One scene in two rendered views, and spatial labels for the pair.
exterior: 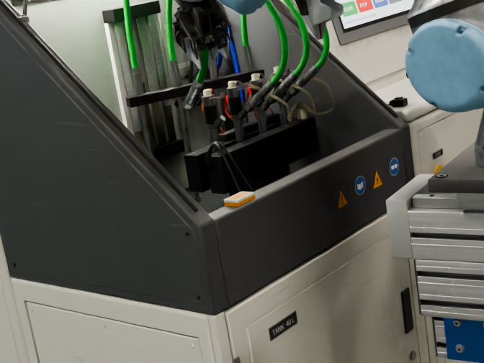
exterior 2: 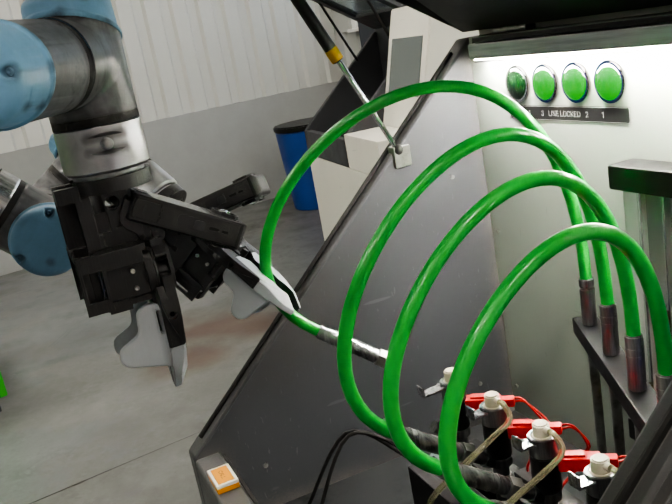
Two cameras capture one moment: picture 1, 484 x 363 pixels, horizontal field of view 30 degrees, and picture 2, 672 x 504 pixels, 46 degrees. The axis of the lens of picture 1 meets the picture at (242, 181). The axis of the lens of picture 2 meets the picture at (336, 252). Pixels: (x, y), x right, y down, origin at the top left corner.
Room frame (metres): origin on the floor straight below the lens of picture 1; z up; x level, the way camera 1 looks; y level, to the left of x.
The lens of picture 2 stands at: (2.12, -0.73, 1.49)
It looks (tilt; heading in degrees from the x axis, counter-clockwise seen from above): 15 degrees down; 117
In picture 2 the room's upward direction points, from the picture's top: 10 degrees counter-clockwise
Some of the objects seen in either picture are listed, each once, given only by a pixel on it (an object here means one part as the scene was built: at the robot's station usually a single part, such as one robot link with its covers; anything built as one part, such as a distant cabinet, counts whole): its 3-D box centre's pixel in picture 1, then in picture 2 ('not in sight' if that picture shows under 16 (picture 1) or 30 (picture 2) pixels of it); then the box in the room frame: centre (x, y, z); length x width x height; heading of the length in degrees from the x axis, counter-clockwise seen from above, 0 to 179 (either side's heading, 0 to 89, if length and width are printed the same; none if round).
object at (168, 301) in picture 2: not in sight; (164, 300); (1.67, -0.19, 1.29); 0.05 x 0.02 x 0.09; 138
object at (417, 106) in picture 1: (438, 84); not in sight; (2.27, -0.53, 0.97); 0.70 x 0.22 x 0.03; 138
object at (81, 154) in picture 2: not in sight; (103, 150); (1.64, -0.19, 1.43); 0.08 x 0.08 x 0.05
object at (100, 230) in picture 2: not in sight; (117, 239); (1.63, -0.20, 1.35); 0.09 x 0.08 x 0.12; 48
